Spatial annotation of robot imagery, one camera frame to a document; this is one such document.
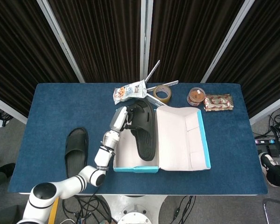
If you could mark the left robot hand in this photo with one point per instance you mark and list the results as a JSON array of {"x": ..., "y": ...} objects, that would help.
[{"x": 119, "y": 119}]

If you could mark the black rubber slipper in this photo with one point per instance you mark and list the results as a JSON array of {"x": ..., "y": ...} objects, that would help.
[
  {"x": 144, "y": 144},
  {"x": 75, "y": 151}
]

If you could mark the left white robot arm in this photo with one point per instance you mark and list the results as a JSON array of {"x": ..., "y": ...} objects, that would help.
[{"x": 70, "y": 183}]

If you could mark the light blue shoe box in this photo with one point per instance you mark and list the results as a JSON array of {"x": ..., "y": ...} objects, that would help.
[{"x": 177, "y": 140}]

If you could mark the black and white sneaker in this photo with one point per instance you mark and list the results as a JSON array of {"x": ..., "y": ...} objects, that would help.
[{"x": 270, "y": 170}]

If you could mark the white snack bag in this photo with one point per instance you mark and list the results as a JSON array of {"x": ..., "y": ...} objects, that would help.
[{"x": 129, "y": 91}]

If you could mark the silver slotted metal bar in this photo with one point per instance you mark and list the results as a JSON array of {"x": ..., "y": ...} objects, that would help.
[
  {"x": 154, "y": 100},
  {"x": 168, "y": 84},
  {"x": 152, "y": 71}
]

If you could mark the brown packing tape roll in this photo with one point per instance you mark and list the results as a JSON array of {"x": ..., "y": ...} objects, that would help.
[{"x": 166, "y": 96}]

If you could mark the blue felt table cover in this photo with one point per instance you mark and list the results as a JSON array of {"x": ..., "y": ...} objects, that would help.
[{"x": 60, "y": 105}]

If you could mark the dark brown curtain panel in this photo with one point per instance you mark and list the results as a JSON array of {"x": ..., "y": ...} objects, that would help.
[
  {"x": 189, "y": 42},
  {"x": 263, "y": 58},
  {"x": 21, "y": 58},
  {"x": 102, "y": 42}
]

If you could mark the red and gold snack packet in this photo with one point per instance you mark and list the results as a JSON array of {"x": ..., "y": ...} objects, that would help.
[{"x": 218, "y": 102}]

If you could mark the yellow floor tape strip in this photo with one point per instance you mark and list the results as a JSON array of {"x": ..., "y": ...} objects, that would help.
[{"x": 53, "y": 212}]

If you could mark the black metal chair frame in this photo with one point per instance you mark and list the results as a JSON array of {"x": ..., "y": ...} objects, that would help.
[{"x": 267, "y": 210}]

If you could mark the white partition frame post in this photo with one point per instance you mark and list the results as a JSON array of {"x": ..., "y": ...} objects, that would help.
[
  {"x": 226, "y": 44},
  {"x": 145, "y": 35},
  {"x": 270, "y": 108},
  {"x": 60, "y": 42},
  {"x": 7, "y": 108}
]

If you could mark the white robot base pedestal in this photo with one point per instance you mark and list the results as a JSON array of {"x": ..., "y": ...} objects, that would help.
[{"x": 135, "y": 210}]

